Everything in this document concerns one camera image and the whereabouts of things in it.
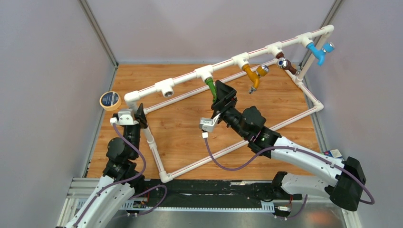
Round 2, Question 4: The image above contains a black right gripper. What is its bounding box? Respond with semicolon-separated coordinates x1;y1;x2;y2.
211;80;249;141

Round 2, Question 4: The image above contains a green water faucet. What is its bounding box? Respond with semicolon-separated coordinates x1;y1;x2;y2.
204;77;217;103

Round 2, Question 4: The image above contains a white PVC pipe frame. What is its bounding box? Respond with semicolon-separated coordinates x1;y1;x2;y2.
124;24;335;182

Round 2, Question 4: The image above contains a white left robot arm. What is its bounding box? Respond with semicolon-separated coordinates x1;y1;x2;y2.
65;104;148;228

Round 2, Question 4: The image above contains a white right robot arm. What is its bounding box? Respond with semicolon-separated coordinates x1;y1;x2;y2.
211;80;374;211

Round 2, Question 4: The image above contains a yellow water faucet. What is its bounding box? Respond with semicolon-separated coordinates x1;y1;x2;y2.
241;64;269;94

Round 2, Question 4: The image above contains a brown water faucet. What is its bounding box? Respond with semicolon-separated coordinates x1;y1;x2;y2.
276;52;299;75

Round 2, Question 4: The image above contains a blue water faucet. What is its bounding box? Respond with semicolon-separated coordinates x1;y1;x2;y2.
306;42;335;66

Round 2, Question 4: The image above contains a masking tape roll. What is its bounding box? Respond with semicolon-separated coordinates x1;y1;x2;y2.
99;91;122;111

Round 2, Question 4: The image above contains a blue green small box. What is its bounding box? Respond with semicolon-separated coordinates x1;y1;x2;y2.
323;149;344;160

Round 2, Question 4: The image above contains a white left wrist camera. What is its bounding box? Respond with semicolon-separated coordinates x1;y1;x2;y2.
110;109;139;126

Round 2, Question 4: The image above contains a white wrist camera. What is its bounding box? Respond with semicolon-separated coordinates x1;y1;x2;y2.
110;109;139;126
199;113;221;139

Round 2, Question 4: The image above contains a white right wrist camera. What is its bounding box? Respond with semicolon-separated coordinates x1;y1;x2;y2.
199;113;221;139

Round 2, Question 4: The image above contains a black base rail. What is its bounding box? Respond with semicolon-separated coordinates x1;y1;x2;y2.
137;179;304;209

